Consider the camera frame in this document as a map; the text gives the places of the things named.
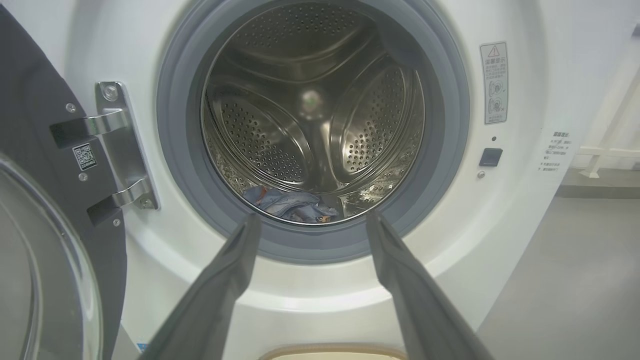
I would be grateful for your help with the metal door hinge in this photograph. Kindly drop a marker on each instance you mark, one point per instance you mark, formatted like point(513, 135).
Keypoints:
point(120, 150)

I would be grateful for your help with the white front-load washing machine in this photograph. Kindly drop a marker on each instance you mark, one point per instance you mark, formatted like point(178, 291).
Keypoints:
point(450, 240)

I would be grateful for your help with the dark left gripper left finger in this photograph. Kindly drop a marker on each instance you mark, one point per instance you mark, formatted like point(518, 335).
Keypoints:
point(210, 310)

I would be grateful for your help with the grey warning sticker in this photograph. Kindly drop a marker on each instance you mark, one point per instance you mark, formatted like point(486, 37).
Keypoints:
point(494, 82)

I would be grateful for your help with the stainless steel washing machine drum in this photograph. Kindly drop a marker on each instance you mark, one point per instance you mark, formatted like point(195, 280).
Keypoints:
point(300, 50)

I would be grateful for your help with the white metal rack frame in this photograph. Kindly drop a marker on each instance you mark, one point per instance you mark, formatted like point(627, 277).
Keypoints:
point(610, 151)

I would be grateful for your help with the grey rubber door gasket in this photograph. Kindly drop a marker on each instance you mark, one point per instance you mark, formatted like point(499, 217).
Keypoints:
point(180, 125)

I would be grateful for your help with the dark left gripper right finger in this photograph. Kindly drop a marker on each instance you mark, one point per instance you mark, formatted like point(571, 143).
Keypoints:
point(425, 320)

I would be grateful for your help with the blue printed garment pale lining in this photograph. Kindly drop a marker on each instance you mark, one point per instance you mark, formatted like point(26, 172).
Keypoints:
point(290, 205)

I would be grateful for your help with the blue energy label sticker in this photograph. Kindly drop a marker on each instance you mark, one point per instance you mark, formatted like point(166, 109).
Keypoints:
point(142, 347)

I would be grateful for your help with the black square door latch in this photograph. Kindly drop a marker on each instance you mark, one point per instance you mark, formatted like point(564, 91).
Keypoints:
point(491, 157)

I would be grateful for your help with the washing machine glass door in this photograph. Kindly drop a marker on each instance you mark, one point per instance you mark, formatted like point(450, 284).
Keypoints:
point(30, 100)

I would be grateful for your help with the cream laundry basket brown rim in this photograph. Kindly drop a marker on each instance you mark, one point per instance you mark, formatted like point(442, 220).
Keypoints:
point(330, 354)

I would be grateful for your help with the small printed text sticker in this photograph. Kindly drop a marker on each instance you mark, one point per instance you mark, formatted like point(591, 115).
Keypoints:
point(556, 150)

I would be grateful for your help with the small QR code sticker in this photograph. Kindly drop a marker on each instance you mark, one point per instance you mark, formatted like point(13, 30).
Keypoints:
point(85, 157)

